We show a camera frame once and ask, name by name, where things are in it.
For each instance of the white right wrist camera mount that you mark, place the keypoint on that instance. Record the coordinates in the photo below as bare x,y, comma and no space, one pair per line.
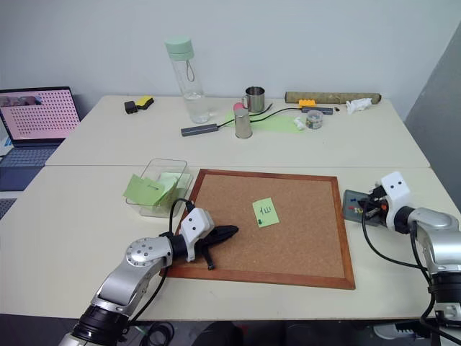
396,189

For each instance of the clear plastic box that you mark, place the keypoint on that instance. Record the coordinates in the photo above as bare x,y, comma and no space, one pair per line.
169,166

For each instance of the inverted steel cup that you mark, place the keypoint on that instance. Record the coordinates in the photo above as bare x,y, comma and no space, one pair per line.
243,124

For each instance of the plain pale green note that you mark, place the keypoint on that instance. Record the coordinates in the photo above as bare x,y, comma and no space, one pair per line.
171,178

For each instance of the yellow and black eraser sponge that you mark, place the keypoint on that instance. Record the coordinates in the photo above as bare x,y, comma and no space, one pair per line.
144,101

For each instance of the green sticky note with writing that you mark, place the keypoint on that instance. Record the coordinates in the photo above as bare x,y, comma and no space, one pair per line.
268,210

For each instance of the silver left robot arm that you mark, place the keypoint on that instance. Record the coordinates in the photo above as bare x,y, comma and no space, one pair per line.
144,253

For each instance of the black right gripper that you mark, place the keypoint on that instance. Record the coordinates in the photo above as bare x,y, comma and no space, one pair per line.
381,206

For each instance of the black power adapter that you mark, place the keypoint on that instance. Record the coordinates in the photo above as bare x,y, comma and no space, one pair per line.
130,107

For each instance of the gray partition panel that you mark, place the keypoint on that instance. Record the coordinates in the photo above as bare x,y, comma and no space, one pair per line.
439,119

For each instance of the clear jar of pushpins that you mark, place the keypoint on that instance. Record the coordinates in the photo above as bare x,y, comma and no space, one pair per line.
314,120

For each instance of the green note with dash mark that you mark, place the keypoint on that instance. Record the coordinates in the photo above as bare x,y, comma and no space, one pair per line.
144,191

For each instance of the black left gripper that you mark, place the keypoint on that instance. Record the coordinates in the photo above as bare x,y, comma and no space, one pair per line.
205,241

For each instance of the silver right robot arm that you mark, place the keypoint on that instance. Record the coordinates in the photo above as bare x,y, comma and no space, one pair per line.
436,223

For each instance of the small white plastic piece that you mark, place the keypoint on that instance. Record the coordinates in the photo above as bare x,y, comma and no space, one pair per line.
299,123

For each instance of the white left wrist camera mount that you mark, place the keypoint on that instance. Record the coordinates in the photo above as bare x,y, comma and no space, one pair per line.
196,221

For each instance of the light green paper sheet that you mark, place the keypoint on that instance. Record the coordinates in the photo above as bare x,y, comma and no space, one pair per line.
277,124

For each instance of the wood-framed cork board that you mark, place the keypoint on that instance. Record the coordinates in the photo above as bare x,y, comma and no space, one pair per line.
295,248

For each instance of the crumpled white tissue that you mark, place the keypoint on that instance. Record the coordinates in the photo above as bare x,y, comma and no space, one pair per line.
358,104

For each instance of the yellow toy brick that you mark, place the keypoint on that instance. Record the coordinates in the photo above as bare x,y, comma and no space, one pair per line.
307,103

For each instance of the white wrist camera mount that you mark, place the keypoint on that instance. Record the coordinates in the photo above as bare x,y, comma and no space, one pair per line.
396,189
196,221

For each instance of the white sneaker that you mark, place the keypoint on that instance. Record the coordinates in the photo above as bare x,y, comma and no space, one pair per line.
399,331

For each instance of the laptop with pink screen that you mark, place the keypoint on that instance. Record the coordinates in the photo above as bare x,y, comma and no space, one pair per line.
39,115

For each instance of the brown rolled cork sheet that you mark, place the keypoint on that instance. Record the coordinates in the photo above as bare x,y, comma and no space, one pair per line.
331,97

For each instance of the clear bottle with green lid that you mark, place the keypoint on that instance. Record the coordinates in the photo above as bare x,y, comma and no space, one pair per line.
191,83

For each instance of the pink round object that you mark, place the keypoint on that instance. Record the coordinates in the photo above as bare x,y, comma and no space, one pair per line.
237,106

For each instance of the gray metal tray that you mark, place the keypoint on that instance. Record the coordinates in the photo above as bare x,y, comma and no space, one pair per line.
349,216

